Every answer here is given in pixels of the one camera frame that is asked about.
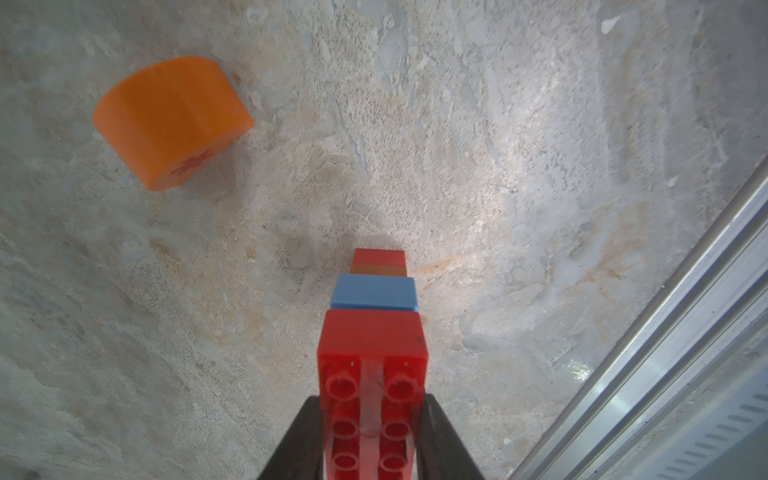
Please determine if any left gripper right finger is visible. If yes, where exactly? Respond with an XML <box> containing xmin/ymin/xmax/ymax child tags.
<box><xmin>416</xmin><ymin>394</ymin><xmax>484</xmax><ymax>480</ymax></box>

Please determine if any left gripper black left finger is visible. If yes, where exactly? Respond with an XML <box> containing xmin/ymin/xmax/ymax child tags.
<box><xmin>257</xmin><ymin>396</ymin><xmax>324</xmax><ymax>480</ymax></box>

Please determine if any red 2x4 lego brick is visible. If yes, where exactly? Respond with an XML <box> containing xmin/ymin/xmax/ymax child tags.
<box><xmin>317</xmin><ymin>309</ymin><xmax>428</xmax><ymax>479</ymax></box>

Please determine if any blue 2x4 lego brick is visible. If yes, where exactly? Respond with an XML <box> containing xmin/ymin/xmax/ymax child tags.
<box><xmin>330</xmin><ymin>274</ymin><xmax>419</xmax><ymax>312</ymax></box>

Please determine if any brown 2x2 lego brick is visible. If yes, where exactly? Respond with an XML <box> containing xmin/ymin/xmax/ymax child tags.
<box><xmin>349</xmin><ymin>264</ymin><xmax>408</xmax><ymax>277</ymax></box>

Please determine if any red 2x2 lego brick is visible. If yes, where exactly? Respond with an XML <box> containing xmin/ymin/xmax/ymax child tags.
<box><xmin>352</xmin><ymin>248</ymin><xmax>407</xmax><ymax>267</ymax></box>

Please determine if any orange half-round lego piece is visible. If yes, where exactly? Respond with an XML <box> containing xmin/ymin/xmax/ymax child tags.
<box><xmin>92</xmin><ymin>56</ymin><xmax>254</xmax><ymax>192</ymax></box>

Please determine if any aluminium mounting rail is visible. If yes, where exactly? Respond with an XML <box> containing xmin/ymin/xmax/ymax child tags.
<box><xmin>510</xmin><ymin>161</ymin><xmax>767</xmax><ymax>479</ymax></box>

